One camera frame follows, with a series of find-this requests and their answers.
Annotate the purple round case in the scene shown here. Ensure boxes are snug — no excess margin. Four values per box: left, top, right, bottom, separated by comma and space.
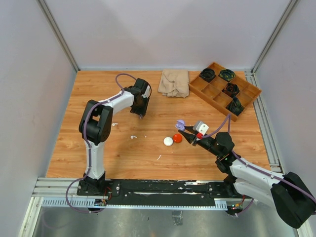
175, 119, 185, 131

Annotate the orange round case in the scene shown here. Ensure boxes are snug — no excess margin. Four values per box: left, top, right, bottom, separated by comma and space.
172, 134, 183, 143

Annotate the white earbud charging case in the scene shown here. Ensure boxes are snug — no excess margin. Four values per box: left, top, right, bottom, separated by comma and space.
163, 137, 173, 147

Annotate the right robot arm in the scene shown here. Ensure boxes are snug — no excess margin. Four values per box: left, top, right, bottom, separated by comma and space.
176, 123, 316, 229

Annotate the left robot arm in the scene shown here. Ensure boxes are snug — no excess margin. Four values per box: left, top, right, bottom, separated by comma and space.
77, 78, 152, 196

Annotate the beige folded cloth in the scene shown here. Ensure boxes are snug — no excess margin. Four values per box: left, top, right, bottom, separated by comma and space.
158, 69, 190, 98

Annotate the dark rolled sock bottom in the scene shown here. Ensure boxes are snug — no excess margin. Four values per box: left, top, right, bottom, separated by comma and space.
226, 96, 244, 116

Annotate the wooden compartment tray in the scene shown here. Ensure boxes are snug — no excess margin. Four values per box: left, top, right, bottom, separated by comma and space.
189, 62, 261, 121

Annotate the dark rolled sock top-left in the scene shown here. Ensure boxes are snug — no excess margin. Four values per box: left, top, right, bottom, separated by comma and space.
199, 68, 216, 83

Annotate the dark rolled sock middle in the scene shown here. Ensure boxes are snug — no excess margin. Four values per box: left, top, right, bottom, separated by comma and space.
222, 82, 240, 98

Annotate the dark rolled sock top-right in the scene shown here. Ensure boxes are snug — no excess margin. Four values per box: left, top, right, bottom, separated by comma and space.
218, 69, 236, 82

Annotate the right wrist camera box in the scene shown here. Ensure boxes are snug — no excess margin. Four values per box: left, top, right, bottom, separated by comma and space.
193, 120, 209, 139

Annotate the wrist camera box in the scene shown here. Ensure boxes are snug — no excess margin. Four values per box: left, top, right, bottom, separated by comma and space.
142, 84, 152, 98
193, 120, 209, 139

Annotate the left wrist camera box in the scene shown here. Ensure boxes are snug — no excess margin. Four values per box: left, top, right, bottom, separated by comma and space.
142, 84, 152, 98

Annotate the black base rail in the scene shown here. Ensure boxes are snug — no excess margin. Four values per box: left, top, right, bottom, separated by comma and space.
77, 179, 242, 208

